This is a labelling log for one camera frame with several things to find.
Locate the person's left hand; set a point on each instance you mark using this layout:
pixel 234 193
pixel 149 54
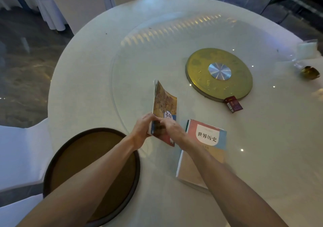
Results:
pixel 142 130

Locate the person's right hand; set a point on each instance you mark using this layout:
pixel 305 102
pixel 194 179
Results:
pixel 175 132

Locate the book with warriors cover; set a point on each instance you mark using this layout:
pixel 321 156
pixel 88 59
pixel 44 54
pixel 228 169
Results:
pixel 164 103

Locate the book with pink cover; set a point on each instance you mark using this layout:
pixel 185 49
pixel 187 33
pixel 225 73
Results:
pixel 209 133

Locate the round brown tray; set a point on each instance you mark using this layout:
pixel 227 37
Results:
pixel 73 156

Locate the person's right forearm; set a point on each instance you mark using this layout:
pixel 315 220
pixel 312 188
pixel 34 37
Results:
pixel 227 189

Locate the person's left forearm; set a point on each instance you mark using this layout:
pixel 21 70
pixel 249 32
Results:
pixel 88 184

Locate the gold round turntable base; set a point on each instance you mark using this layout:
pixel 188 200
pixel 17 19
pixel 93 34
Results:
pixel 196 67

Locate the clear glass turntable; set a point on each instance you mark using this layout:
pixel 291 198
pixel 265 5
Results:
pixel 156 57

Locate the silver turntable hub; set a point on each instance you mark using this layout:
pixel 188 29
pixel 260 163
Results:
pixel 219 71

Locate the white round table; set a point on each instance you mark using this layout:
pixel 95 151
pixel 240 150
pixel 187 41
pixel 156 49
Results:
pixel 83 70

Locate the small gold ashtray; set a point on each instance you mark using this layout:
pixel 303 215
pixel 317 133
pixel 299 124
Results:
pixel 310 73

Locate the clear acrylic sign holder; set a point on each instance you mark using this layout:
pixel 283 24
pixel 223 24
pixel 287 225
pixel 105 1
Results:
pixel 306 51

